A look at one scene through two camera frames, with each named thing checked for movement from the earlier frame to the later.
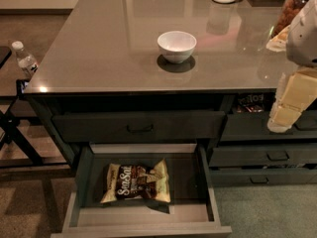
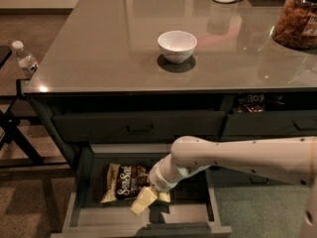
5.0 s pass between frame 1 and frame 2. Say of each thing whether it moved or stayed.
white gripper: moved
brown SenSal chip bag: stayed
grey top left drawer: stayed
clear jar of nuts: stayed
